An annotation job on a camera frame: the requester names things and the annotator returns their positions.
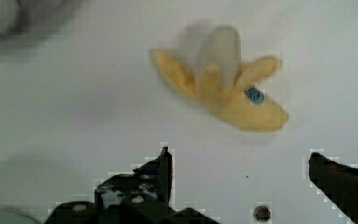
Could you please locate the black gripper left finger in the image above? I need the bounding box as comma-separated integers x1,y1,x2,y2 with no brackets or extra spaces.
45,147,219,224

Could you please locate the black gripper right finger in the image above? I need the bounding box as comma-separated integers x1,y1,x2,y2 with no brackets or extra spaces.
308,152,358,224

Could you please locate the plush peeled banana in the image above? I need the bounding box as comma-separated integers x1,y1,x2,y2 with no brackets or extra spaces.
152,26,289,132

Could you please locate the green mug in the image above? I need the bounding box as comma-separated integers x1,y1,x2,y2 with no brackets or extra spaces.
0,209,40,224

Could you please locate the grey oval plate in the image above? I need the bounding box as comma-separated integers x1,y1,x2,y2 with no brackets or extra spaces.
0,0,86,42

